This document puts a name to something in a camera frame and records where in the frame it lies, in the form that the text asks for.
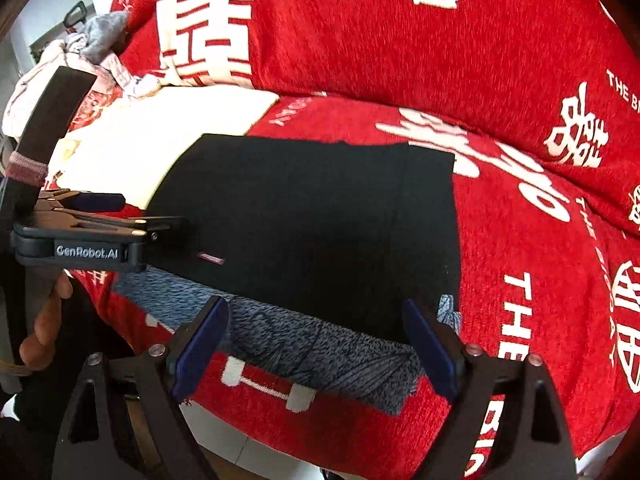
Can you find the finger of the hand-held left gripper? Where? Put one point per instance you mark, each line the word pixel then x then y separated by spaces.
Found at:
pixel 100 203
pixel 160 225

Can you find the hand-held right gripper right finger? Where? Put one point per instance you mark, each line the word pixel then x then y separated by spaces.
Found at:
pixel 432 355

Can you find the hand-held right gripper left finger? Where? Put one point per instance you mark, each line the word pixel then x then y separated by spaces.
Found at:
pixel 200 355

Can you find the black pants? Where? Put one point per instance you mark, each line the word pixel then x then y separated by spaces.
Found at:
pixel 310 220

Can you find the person's left hand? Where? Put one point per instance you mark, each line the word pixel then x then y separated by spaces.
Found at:
pixel 45 320

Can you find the blue-grey patterned cloth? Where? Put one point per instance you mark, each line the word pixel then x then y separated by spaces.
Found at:
pixel 320 350

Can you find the pinkish white crumpled cloth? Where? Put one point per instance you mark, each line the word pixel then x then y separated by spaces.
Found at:
pixel 40 80

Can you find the grey crumpled cloth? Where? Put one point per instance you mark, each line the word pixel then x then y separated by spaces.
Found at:
pixel 102 32

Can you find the red printed sofa cover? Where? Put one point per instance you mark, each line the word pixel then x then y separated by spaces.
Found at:
pixel 400 60

